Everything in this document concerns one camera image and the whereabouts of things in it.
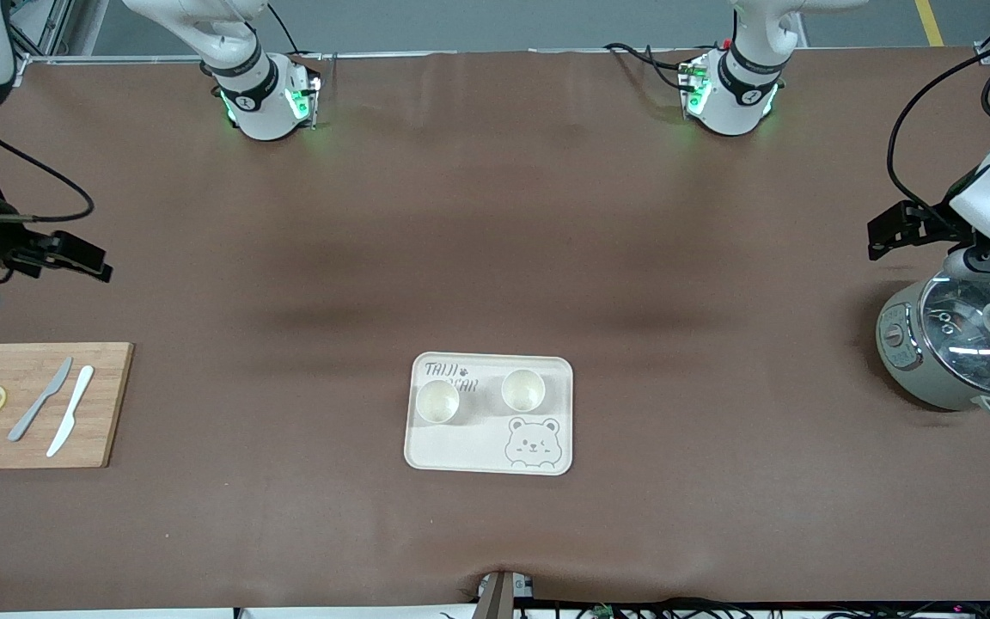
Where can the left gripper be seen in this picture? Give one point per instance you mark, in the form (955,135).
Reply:
(932,222)

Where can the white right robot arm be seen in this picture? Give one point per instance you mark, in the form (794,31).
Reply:
(259,103)

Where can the grey plastic knife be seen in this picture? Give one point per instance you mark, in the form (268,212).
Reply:
(39,400)

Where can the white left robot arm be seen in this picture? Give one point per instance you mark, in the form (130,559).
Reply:
(740,94)

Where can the white plastic knife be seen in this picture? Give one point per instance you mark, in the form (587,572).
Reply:
(71,411)

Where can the grey-green electric pot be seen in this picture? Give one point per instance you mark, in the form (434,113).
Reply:
(899,361)

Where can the white plastic cup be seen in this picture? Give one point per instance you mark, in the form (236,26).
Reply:
(522,391)
(437,402)

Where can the cream bear print tray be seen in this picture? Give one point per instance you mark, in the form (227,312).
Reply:
(469,447)

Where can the wooden cutting board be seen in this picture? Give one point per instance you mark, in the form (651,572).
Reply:
(31,378)

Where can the glass pot lid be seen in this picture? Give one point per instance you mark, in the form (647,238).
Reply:
(968,344)

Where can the brown table mat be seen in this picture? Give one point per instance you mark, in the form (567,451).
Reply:
(495,215)

